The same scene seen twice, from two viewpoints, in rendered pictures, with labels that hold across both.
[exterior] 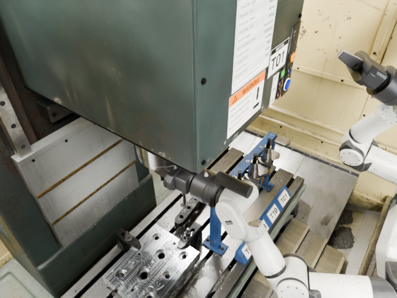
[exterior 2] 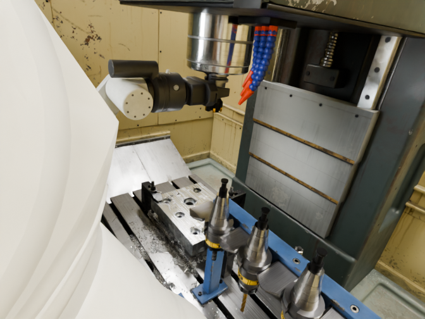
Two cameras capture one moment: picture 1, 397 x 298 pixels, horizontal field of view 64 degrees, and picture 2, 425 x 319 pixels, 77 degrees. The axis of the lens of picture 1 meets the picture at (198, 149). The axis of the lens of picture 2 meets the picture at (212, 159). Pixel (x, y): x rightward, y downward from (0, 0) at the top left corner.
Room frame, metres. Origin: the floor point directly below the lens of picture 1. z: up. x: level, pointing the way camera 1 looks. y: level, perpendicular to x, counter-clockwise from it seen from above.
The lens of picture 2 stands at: (0.86, -0.60, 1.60)
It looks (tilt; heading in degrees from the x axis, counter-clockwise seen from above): 27 degrees down; 103
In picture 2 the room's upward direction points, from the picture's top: 6 degrees clockwise
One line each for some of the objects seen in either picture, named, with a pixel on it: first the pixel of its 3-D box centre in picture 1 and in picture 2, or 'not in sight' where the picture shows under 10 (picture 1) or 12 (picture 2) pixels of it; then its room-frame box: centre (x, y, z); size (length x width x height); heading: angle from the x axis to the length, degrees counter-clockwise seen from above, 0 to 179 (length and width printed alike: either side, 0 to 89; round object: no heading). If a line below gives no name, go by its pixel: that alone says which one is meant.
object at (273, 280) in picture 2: (259, 168); (276, 279); (0.91, -0.24, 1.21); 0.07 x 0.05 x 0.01; 53
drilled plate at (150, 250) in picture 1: (153, 267); (196, 213); (0.64, 0.18, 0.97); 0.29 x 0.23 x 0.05; 143
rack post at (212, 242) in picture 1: (215, 224); (215, 253); (0.77, -0.06, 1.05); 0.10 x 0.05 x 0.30; 53
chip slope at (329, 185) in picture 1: (252, 193); not in sight; (1.20, -0.30, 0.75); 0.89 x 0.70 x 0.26; 53
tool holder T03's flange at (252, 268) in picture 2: (252, 177); (253, 258); (0.87, -0.21, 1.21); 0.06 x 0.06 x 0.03
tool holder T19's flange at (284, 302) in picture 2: (265, 161); (302, 303); (0.96, -0.27, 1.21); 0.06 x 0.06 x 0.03
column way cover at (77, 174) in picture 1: (91, 174); (293, 156); (0.95, 0.45, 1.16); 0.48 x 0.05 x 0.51; 143
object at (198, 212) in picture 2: not in sight; (203, 211); (0.74, -0.11, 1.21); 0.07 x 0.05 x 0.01; 53
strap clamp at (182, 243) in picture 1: (189, 239); (217, 245); (0.76, 0.04, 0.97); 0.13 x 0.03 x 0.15; 143
